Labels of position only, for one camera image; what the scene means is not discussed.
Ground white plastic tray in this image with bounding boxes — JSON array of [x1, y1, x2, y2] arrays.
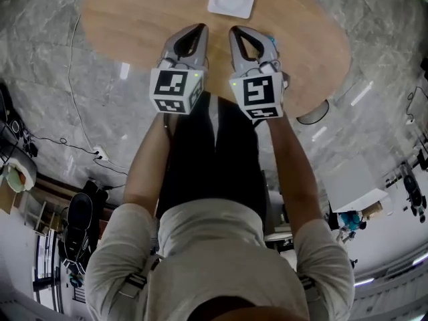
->
[[207, 0, 257, 19]]

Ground oval wooden table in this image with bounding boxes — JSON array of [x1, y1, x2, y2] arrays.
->
[[81, 0, 352, 119]]

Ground white table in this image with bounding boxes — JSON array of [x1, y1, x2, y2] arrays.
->
[[322, 155, 391, 213]]

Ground black power cable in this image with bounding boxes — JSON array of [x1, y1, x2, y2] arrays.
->
[[296, 98, 330, 126]]

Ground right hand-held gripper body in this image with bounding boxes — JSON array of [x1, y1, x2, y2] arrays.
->
[[229, 64, 290, 121]]

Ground white power strip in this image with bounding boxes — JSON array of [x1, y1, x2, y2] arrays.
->
[[92, 145, 110, 162]]

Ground person's right forearm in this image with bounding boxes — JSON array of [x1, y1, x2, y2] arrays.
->
[[263, 115, 325, 240]]

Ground person's left forearm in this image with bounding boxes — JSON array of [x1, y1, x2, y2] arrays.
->
[[122, 114, 175, 219]]

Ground grey harness strap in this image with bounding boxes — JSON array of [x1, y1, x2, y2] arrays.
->
[[118, 269, 150, 299], [297, 272, 322, 300]]

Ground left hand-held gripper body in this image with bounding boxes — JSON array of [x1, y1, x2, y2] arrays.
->
[[148, 62, 211, 116]]

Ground person's black trousers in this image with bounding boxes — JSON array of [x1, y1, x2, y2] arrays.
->
[[155, 90, 268, 237]]

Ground person's grey shirt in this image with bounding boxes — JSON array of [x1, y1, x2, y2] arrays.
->
[[85, 199, 355, 321]]

